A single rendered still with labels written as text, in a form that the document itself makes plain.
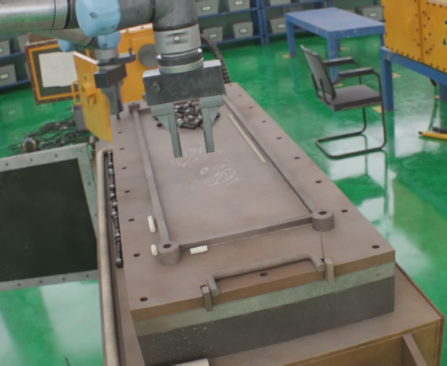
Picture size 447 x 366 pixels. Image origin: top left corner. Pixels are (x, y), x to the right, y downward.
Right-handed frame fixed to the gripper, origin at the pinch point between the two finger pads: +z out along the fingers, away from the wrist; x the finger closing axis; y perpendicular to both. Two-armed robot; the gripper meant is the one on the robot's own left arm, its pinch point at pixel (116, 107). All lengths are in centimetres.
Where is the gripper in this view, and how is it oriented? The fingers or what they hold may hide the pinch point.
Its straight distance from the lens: 198.8
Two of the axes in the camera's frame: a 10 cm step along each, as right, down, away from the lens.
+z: 1.2, 9.2, 3.8
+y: -9.5, -0.1, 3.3
